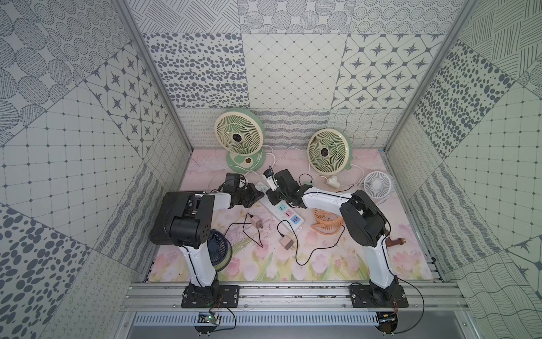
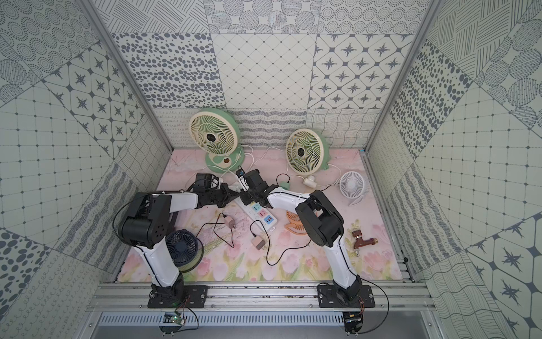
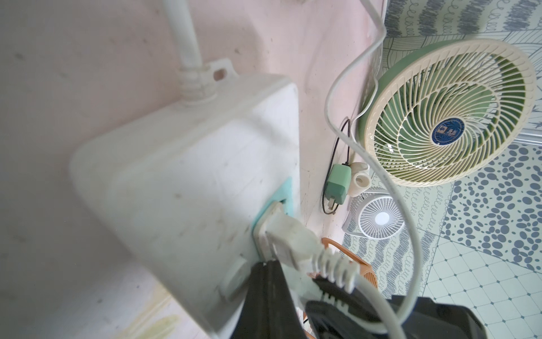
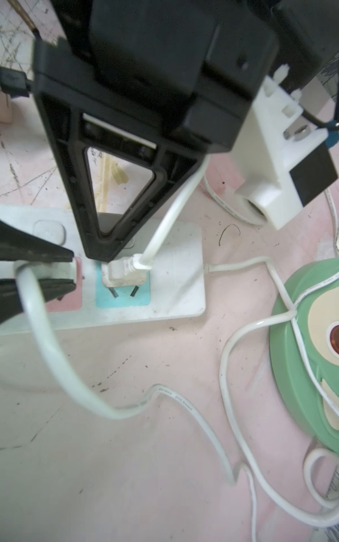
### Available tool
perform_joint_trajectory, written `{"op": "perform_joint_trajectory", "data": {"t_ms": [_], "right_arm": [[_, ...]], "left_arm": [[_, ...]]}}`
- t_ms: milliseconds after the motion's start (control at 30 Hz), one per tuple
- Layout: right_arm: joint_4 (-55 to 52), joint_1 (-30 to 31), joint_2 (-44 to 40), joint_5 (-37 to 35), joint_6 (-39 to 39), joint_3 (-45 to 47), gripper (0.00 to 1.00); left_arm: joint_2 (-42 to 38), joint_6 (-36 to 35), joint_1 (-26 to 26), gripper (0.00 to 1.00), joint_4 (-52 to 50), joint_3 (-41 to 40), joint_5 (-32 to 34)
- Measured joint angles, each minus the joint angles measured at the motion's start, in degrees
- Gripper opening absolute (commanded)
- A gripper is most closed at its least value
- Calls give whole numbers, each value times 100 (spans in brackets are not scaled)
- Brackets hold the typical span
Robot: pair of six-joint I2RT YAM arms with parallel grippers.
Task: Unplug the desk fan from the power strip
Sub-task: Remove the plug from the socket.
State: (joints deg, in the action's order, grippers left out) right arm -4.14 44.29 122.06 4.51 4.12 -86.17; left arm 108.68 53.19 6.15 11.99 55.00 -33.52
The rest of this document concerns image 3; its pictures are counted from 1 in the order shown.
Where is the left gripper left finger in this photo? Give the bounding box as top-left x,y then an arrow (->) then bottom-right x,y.
231,261 -> 306,339

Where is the right green cream desk fan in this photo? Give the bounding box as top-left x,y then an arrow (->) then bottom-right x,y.
355,39 -> 536,186

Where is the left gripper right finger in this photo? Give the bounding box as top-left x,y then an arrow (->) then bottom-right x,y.
305,276 -> 389,338

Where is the small white fan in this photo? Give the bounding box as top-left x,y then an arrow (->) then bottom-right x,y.
342,190 -> 405,240

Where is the black cable of white fan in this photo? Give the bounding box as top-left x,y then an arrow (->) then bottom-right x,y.
320,117 -> 352,216

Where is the floral pink table mat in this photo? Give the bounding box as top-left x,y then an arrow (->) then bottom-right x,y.
1,1 -> 375,338

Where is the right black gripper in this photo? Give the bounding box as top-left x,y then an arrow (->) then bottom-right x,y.
402,297 -> 487,339

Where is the white plug of fan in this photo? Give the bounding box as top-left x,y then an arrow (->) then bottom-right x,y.
253,201 -> 359,293

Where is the white fan handle knob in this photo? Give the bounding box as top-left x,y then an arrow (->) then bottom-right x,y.
347,162 -> 371,198

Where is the green USB adapter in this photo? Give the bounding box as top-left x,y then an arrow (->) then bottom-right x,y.
324,164 -> 351,210

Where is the white power strip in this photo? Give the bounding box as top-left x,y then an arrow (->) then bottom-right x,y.
69,1 -> 300,338

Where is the orange small fan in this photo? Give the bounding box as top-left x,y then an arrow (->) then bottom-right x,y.
321,237 -> 378,288

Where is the white cable of left fan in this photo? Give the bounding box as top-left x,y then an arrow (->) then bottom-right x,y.
323,0 -> 424,339

